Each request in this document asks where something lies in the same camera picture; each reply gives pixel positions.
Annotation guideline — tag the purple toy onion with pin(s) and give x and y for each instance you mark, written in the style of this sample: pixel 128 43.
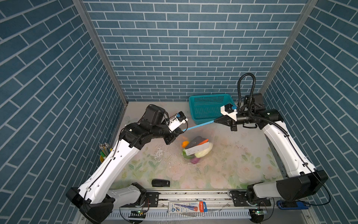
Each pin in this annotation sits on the purple toy onion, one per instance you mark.
pixel 195 160

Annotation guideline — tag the white toy garlic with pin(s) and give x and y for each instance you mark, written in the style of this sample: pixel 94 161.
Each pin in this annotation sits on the white toy garlic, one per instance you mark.
pixel 204 152

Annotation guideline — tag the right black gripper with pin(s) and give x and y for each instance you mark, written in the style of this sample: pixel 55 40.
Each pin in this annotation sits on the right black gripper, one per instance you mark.
pixel 228 121

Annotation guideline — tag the clear zip top bag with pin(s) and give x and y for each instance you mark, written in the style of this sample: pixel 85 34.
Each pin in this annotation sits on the clear zip top bag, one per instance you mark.
pixel 204 130

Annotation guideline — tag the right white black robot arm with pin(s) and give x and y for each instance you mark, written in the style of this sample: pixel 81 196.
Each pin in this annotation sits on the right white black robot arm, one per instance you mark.
pixel 301 178

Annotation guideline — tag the black toy eggplant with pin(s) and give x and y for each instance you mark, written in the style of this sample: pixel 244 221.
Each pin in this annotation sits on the black toy eggplant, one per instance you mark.
pixel 196 141

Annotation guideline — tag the black rectangular device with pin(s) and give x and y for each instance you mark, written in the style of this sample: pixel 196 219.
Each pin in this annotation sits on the black rectangular device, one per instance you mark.
pixel 160 183

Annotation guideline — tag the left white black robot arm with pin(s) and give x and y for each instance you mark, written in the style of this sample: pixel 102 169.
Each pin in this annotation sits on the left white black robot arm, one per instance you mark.
pixel 94 198

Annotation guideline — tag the teal plastic basket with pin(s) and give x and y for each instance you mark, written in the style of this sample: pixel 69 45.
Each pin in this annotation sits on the teal plastic basket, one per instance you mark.
pixel 205 108

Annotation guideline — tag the orange toy carrot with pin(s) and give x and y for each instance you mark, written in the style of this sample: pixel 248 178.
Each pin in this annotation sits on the orange toy carrot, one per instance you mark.
pixel 203 142

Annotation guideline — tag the blue black tool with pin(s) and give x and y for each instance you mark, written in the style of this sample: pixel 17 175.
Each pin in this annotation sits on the blue black tool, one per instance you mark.
pixel 296 205

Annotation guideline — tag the toothbrush blister package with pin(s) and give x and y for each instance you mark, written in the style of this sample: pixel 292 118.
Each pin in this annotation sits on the toothbrush blister package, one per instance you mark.
pixel 187 207

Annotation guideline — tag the yellow pen cup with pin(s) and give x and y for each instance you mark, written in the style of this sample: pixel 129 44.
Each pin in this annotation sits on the yellow pen cup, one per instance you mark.
pixel 105 150

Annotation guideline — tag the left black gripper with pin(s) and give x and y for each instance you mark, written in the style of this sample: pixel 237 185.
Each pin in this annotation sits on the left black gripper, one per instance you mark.
pixel 172 135

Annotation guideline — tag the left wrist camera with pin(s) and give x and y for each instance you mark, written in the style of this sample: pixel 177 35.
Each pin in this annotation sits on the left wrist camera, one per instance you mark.
pixel 176 120

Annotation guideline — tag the aluminium mounting rail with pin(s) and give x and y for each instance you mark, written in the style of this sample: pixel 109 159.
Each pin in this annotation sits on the aluminium mounting rail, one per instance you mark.
pixel 221 204

